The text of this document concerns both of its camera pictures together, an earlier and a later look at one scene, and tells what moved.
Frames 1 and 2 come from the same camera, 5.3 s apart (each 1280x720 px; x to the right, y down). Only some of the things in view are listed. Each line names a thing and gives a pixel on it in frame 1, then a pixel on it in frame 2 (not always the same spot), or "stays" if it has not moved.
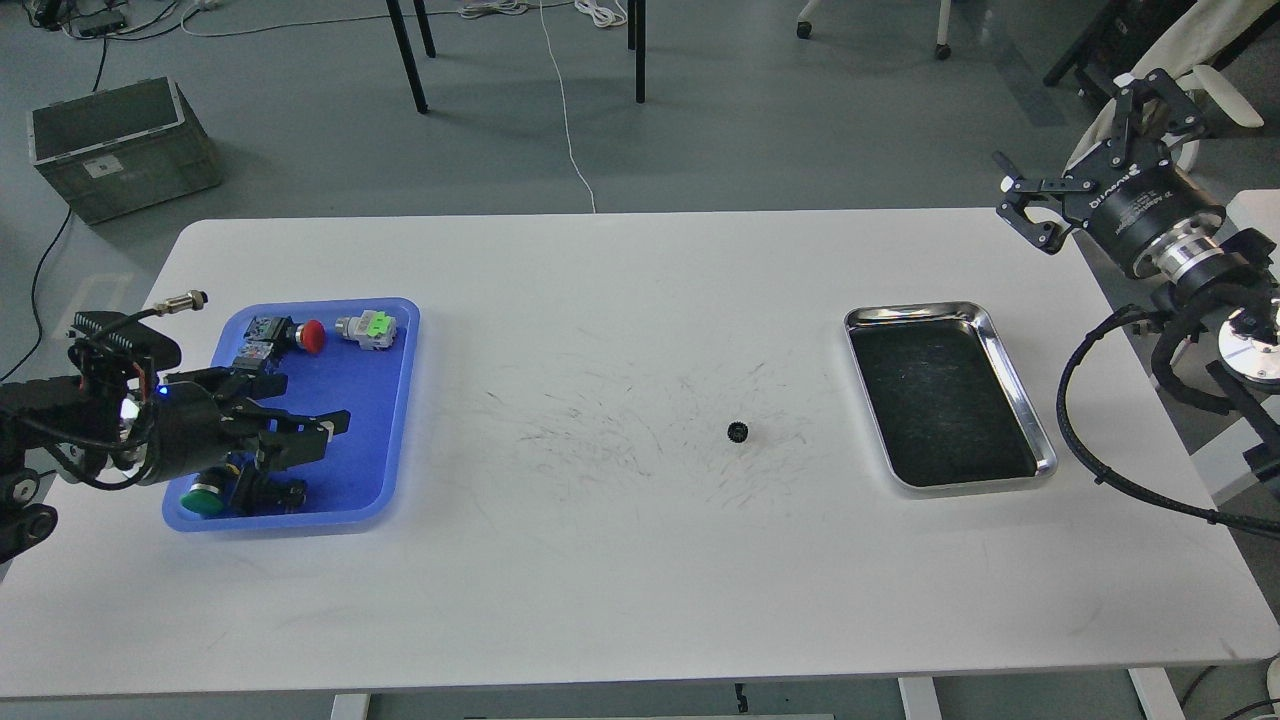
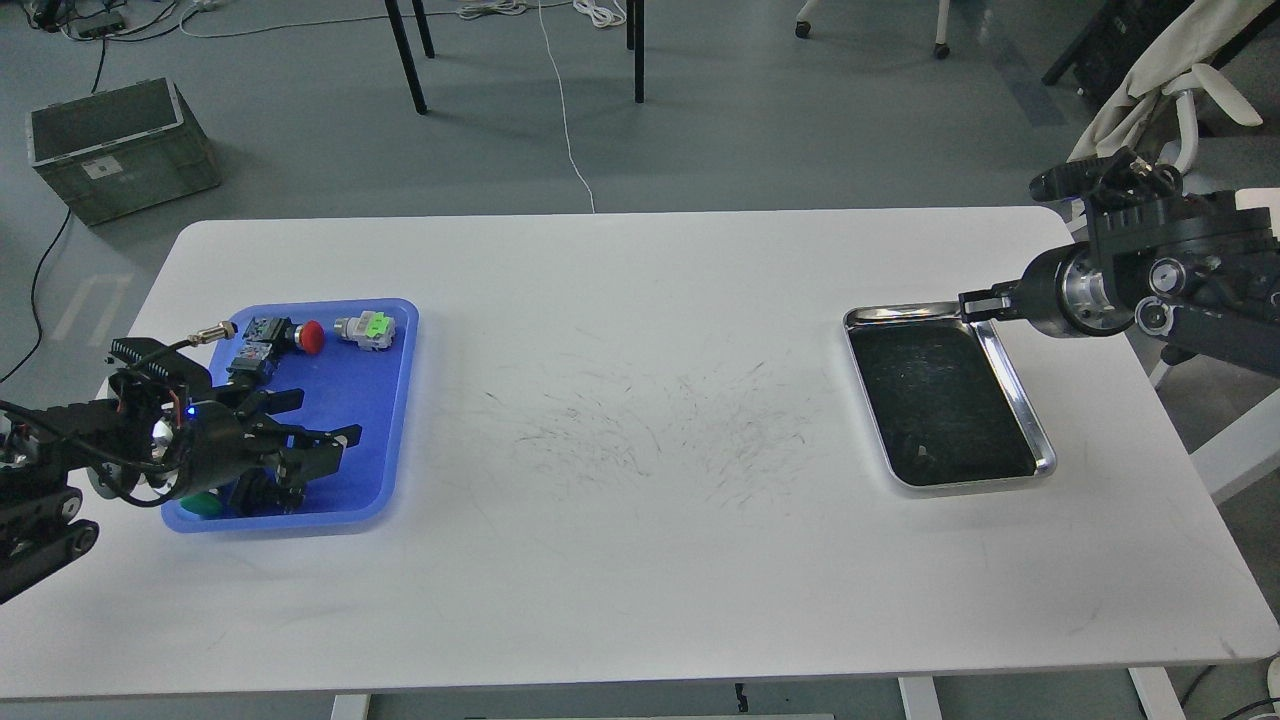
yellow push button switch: x=251 y=355 stays
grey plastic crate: x=119 y=151 stays
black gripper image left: x=200 y=426 to x=214 y=442
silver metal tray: x=951 y=412 stays
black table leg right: x=637 y=41 stays
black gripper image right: x=1148 y=111 to x=1067 y=292
